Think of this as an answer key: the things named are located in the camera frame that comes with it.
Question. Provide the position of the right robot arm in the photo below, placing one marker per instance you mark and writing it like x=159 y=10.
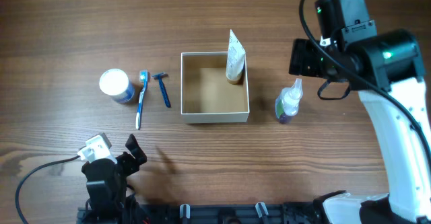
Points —
x=387 y=72

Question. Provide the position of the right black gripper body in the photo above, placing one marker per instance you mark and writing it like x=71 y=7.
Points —
x=311 y=62

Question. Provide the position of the clear spray bottle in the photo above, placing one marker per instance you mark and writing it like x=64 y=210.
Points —
x=287 y=103

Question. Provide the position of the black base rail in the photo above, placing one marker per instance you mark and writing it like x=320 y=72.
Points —
x=288 y=212

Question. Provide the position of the white shampoo tube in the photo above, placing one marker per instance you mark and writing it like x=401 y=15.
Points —
x=235 y=59

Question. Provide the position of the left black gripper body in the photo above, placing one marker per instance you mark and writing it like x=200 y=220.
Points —
x=126 y=165

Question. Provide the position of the white cardboard box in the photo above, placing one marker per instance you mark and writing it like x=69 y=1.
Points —
x=206 y=96

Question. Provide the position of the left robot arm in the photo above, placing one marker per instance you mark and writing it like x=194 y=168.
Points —
x=107 y=182

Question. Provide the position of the cotton bud tub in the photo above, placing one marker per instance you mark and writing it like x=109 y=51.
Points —
x=116 y=84

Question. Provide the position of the blue disposable razor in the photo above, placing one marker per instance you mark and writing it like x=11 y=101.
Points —
x=162 y=87

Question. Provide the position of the blue white toothbrush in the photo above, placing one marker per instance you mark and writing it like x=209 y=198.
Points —
x=143 y=78

